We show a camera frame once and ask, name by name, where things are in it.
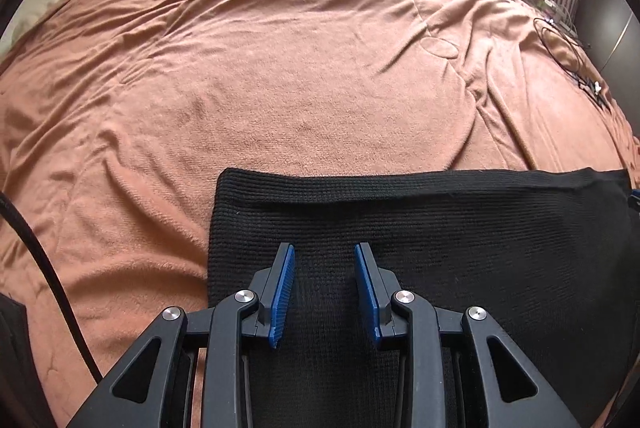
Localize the thin black cable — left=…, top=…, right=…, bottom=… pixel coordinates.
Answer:
left=532, top=15, right=586, bottom=76

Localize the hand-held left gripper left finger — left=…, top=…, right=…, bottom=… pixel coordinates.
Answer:
left=65, top=243, right=297, bottom=428

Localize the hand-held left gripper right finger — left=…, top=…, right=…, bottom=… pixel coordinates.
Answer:
left=354, top=243, right=581, bottom=428

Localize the black knit garment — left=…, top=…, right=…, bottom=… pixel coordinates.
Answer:
left=206, top=167, right=640, bottom=428

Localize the orange blanket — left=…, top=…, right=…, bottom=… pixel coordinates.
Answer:
left=0, top=0, right=640, bottom=414

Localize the grey wardrobe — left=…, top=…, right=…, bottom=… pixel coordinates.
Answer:
left=570, top=0, right=640, bottom=74

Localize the black braided cable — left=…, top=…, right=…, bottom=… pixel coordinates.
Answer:
left=0, top=190, right=103, bottom=381

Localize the red white striped box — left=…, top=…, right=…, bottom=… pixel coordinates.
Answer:
left=547, top=0, right=582, bottom=21

